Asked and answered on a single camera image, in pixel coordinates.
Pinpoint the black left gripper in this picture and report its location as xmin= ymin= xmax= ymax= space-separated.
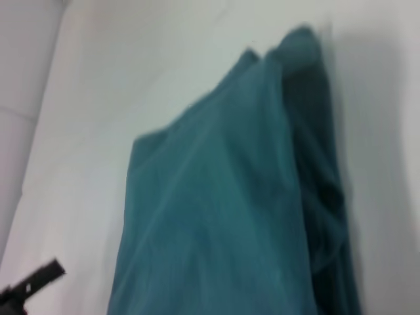
xmin=0 ymin=258 xmax=66 ymax=315

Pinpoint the teal T-shirt with FREE print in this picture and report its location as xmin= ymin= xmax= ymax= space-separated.
xmin=106 ymin=24 xmax=362 ymax=315

